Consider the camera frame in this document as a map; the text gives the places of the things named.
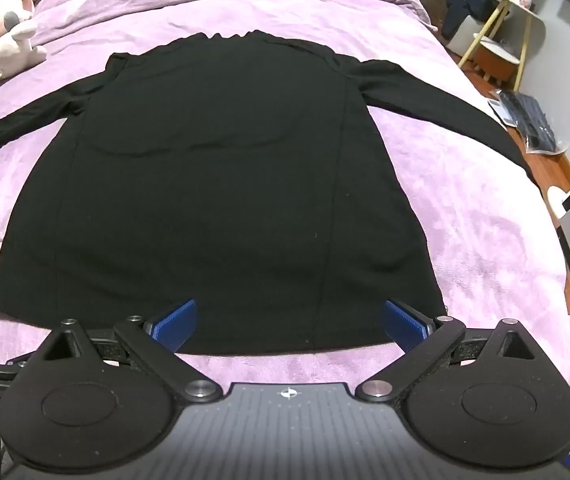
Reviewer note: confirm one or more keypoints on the black keyboard in plastic bag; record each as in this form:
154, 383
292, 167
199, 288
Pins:
527, 115

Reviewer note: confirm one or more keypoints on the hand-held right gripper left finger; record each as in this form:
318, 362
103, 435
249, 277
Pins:
177, 321

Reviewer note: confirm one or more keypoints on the black long-sleeve shirt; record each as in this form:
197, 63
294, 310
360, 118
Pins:
215, 185

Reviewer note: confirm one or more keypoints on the yellow-legged side table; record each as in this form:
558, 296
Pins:
507, 35

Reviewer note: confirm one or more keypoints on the dark clothes pile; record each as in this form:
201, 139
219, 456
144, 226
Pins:
467, 10

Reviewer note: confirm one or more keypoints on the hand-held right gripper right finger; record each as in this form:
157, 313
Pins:
404, 321

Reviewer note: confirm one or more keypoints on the small white orange stool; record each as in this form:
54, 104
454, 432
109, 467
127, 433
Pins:
497, 57

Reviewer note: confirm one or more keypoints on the purple fleece blanket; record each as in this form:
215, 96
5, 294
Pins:
440, 170

